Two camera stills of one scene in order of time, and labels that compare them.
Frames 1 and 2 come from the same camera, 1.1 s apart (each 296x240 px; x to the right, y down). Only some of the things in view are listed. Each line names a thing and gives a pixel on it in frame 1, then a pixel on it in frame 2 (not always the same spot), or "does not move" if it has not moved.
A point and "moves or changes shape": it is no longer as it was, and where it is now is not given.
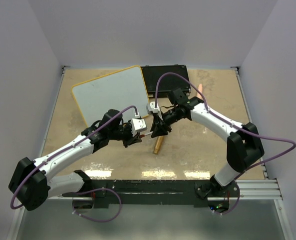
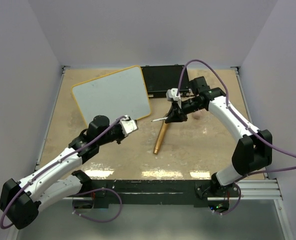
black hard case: x=167 y=83 does not move
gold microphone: x=158 y=144 does not move
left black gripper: x=131 y=139 -> x=122 y=136
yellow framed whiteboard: x=124 y=91 does not move
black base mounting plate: x=143 y=192 does not move
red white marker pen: x=143 y=135 moves or changes shape
